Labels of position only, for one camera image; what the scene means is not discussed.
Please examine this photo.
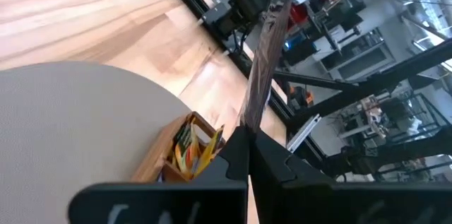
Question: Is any black aluminium rig frame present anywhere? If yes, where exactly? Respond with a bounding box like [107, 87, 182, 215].
[157, 0, 452, 182]

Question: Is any blackcurrant tea packet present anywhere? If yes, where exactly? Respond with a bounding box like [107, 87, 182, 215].
[239, 0, 310, 135]

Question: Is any grey shelf unit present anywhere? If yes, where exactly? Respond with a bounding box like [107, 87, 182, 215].
[316, 28, 396, 82]

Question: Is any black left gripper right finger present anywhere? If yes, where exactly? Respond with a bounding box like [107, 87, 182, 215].
[249, 128, 452, 224]

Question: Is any wooden tea organizer box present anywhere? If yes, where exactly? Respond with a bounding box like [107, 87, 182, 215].
[131, 110, 227, 184]

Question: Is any orange and black device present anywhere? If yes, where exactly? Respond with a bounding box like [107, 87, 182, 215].
[287, 84, 315, 110]

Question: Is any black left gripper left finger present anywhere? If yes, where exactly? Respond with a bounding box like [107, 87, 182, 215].
[67, 126, 250, 224]

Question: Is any round grey table mat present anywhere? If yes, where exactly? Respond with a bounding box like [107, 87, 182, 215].
[0, 61, 192, 224]

